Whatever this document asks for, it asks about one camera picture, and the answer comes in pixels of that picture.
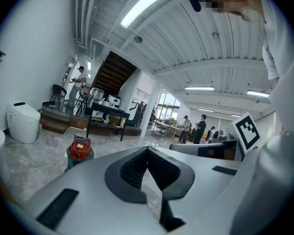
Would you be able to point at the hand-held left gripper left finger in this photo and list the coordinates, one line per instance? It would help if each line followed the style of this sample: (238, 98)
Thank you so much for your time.
(88, 180)

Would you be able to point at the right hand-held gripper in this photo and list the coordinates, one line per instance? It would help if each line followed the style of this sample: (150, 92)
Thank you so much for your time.
(247, 131)

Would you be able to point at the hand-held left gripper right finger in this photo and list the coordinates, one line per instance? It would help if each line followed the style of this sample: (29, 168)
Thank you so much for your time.
(198, 180)

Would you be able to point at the red and teal vacuum canister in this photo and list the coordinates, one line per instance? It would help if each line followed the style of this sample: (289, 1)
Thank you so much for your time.
(79, 148)

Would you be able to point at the long work table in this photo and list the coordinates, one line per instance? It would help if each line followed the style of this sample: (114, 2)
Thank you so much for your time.
(166, 128)

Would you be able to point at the black treadmill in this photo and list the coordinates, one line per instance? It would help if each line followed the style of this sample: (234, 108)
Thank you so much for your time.
(137, 114)

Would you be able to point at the long ceiling light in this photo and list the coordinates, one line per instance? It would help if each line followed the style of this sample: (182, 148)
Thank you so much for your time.
(147, 5)
(257, 93)
(199, 88)

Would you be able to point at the dark wooden platform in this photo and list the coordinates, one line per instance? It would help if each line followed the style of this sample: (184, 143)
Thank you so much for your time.
(56, 121)

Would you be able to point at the black table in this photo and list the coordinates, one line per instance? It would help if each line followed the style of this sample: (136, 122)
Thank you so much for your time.
(107, 111)

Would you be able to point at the white smart toilet black panel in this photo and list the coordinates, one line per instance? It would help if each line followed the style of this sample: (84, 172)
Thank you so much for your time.
(22, 121)

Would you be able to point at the black chair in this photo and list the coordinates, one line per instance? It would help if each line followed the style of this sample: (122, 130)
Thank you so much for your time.
(58, 92)

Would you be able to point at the brown staircase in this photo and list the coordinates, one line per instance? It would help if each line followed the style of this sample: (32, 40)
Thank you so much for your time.
(115, 72)

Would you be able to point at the person's white shirt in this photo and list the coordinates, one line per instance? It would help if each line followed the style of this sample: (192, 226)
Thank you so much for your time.
(286, 94)

